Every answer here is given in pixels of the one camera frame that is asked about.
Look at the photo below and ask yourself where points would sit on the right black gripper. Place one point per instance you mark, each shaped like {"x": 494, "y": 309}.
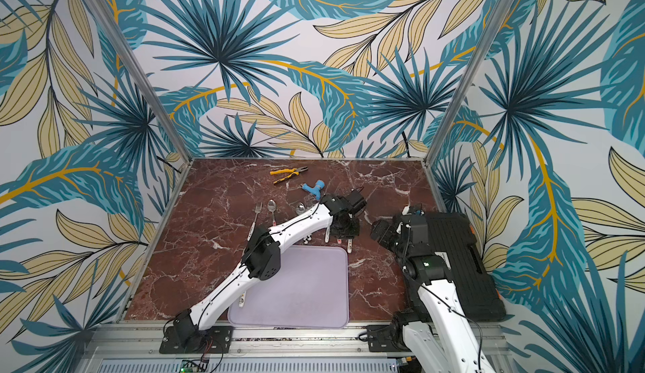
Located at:
{"x": 385, "y": 233}

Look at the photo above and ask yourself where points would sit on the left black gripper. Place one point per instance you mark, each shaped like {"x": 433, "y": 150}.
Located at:
{"x": 335, "y": 232}

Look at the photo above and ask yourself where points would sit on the spoon with white printed handle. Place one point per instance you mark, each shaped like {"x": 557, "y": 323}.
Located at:
{"x": 257, "y": 210}

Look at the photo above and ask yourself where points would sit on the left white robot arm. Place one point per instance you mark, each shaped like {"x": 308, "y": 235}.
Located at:
{"x": 262, "y": 259}

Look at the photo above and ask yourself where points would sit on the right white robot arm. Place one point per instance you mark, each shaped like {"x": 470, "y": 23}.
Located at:
{"x": 438, "y": 257}

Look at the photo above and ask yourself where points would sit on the black tool case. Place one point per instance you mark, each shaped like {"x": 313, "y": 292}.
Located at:
{"x": 451, "y": 238}

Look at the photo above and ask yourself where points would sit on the yellow black pliers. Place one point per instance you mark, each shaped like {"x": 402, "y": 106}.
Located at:
{"x": 286, "y": 174}

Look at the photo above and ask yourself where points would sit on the lilac placemat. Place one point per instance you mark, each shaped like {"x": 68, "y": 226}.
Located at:
{"x": 311, "y": 291}

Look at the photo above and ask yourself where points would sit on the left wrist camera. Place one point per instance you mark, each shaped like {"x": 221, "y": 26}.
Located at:
{"x": 356, "y": 201}

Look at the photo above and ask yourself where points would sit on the blue hose nozzle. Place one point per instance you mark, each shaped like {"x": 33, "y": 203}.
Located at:
{"x": 316, "y": 190}

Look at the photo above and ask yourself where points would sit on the spoon with checkered handle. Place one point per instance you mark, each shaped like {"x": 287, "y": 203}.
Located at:
{"x": 300, "y": 209}

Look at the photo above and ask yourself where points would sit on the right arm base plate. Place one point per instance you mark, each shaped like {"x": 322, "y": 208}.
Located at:
{"x": 384, "y": 338}

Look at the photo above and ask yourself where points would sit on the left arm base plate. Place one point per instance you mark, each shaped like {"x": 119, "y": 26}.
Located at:
{"x": 216, "y": 340}

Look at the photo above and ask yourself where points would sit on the aluminium frame post right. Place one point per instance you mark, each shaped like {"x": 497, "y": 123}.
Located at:
{"x": 482, "y": 48}

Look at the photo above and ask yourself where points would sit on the aluminium frame post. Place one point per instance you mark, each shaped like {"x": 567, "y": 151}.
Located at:
{"x": 482, "y": 48}
{"x": 101, "y": 12}

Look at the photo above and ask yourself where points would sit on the aluminium front rail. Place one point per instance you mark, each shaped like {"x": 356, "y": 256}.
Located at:
{"x": 134, "y": 346}

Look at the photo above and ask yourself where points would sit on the aluminium frame post left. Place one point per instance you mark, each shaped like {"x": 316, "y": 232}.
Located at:
{"x": 101, "y": 12}

